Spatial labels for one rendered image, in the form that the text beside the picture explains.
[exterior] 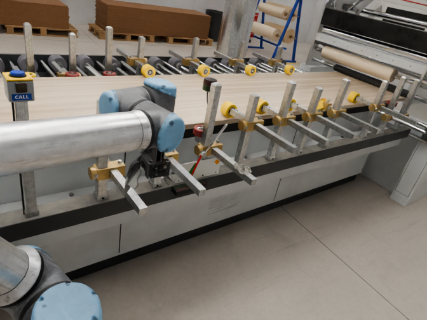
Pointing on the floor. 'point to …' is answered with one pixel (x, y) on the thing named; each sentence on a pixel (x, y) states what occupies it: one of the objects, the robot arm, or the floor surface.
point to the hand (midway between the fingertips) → (147, 187)
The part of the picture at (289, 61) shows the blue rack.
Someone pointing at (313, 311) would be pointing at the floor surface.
